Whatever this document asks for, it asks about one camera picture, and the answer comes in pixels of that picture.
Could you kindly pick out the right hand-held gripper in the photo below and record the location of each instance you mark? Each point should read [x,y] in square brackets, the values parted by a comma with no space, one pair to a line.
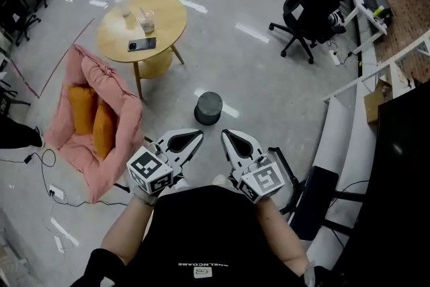
[263,179]

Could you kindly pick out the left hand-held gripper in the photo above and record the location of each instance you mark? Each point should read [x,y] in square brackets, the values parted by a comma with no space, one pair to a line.
[149,169]

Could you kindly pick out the person's left forearm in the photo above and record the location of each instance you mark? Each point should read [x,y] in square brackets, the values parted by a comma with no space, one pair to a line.
[126,232]

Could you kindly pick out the person's right forearm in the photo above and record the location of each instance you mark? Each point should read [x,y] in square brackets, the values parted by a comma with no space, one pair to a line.
[280,235]

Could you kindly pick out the person's left hand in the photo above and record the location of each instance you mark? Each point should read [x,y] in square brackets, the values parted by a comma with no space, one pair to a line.
[142,195]

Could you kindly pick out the person's right white shoe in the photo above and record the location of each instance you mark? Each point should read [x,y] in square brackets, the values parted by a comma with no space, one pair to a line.
[219,179]

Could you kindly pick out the person's white shoe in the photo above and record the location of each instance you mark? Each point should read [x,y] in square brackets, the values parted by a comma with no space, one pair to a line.
[182,184]
[219,179]

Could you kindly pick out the person's left white shoe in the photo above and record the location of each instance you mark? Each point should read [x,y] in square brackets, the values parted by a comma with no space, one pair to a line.
[182,184]

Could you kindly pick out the orange pillow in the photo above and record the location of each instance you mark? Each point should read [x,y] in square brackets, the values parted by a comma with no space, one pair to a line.
[82,111]
[104,131]

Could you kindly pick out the black metal stand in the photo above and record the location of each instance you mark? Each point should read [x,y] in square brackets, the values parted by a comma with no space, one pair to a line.
[314,198]

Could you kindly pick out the person's black shirt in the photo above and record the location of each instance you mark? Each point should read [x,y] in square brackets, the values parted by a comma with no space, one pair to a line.
[215,238]

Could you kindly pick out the pink floor lounge chair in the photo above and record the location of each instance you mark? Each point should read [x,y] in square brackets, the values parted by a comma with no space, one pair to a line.
[111,84]

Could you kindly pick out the white shelf rack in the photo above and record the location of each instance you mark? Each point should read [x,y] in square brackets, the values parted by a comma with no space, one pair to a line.
[346,131]

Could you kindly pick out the black smartphone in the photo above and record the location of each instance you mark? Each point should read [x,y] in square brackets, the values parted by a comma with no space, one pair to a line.
[142,44]

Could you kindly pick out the round wooden side table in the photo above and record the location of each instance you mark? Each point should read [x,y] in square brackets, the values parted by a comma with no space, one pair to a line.
[148,23]

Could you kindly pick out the clear plastic drink cup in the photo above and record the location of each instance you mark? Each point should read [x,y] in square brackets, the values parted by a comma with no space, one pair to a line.
[146,21]

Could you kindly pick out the white power strip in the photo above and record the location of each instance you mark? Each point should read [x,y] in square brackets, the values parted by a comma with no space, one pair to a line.
[335,58]
[57,192]
[59,244]

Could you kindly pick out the cardboard box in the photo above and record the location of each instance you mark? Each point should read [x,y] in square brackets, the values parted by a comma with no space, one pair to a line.
[378,104]

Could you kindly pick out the small clear cup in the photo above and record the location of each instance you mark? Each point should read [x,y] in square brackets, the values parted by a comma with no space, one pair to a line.
[126,11]

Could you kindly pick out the black power adapter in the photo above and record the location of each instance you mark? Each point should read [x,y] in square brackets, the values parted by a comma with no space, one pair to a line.
[28,158]

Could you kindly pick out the large black panel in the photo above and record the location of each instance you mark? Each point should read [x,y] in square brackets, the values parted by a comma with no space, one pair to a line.
[399,178]

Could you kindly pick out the white desk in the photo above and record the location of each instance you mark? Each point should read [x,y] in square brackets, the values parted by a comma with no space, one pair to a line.
[367,15]

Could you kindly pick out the yellow-green bottle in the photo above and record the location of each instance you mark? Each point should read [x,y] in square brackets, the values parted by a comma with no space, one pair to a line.
[379,10]

